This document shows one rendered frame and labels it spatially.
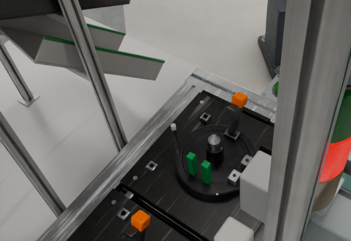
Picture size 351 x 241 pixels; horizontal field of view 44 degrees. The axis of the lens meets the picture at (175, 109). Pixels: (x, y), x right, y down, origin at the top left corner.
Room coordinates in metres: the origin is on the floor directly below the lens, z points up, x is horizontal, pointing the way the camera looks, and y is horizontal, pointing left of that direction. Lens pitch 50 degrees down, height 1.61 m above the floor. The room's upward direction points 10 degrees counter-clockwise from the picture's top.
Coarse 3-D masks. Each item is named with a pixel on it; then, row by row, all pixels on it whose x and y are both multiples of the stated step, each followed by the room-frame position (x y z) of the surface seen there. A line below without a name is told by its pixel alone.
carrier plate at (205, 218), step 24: (192, 120) 0.50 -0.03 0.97; (216, 120) 0.49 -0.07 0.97; (240, 120) 0.48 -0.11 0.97; (168, 144) 0.45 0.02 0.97; (264, 144) 0.42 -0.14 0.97; (144, 168) 0.41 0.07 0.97; (168, 168) 0.40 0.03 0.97; (144, 192) 0.37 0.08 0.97; (168, 192) 0.36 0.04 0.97; (168, 216) 0.32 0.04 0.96; (192, 216) 0.31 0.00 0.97; (216, 216) 0.30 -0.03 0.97; (240, 216) 0.29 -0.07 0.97
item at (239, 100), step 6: (234, 96) 0.45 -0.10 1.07; (240, 96) 0.45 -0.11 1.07; (246, 96) 0.45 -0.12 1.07; (234, 102) 0.44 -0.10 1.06; (240, 102) 0.44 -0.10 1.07; (246, 102) 0.45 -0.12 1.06; (228, 108) 0.43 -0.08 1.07; (234, 108) 0.43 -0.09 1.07; (240, 108) 0.44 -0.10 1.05; (234, 114) 0.44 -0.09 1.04; (240, 114) 0.44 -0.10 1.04; (234, 120) 0.43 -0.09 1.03; (234, 126) 0.43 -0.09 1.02; (228, 132) 0.43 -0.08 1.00; (234, 132) 0.43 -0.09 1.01
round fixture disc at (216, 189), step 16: (208, 128) 0.46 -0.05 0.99; (224, 128) 0.45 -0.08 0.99; (192, 144) 0.43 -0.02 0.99; (224, 144) 0.42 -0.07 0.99; (240, 144) 0.41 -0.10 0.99; (176, 160) 0.40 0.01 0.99; (224, 160) 0.39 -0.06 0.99; (240, 160) 0.38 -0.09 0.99; (192, 176) 0.37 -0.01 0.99; (224, 176) 0.36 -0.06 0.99; (192, 192) 0.35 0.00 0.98; (208, 192) 0.33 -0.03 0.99; (224, 192) 0.33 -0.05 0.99
